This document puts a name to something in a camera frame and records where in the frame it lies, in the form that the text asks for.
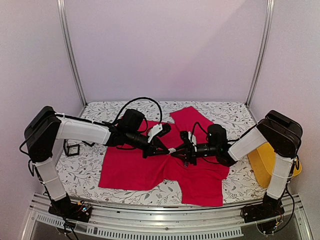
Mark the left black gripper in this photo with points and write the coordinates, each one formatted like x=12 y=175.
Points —
x=156 y=144

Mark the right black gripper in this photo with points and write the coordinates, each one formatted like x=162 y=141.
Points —
x=189 y=152

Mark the round orange painted brooch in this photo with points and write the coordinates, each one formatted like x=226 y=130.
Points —
x=172 y=150

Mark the red polo shirt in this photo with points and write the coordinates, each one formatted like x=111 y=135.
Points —
x=200 y=184

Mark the brooch box with blue brooch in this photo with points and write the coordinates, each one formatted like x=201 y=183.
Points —
x=70 y=150

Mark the brooch box with orange brooch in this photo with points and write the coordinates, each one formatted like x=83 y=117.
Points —
x=90 y=144

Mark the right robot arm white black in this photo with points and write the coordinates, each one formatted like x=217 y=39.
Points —
x=271 y=144

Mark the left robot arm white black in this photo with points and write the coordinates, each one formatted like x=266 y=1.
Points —
x=49 y=126

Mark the yellow plastic basket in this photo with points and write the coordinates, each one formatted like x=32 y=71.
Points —
x=270 y=168

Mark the floral patterned table mat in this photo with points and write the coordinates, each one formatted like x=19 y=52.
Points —
x=80 y=174

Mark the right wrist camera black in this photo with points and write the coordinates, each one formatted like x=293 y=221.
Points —
x=188 y=138

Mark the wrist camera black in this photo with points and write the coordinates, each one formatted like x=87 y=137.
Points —
x=188 y=138
x=158 y=131

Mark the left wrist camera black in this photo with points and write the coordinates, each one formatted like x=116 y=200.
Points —
x=158 y=131

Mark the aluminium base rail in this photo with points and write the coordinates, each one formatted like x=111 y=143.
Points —
x=115 y=221

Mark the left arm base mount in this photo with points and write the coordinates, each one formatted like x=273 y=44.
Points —
x=71 y=211

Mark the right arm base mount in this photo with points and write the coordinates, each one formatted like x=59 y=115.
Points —
x=261 y=211

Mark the right aluminium frame post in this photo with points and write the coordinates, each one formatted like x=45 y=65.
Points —
x=270 y=4

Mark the aluminium frame post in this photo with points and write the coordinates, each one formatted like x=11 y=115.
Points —
x=270 y=4
x=69 y=50

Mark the left aluminium frame post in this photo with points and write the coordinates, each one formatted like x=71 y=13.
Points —
x=69 y=50

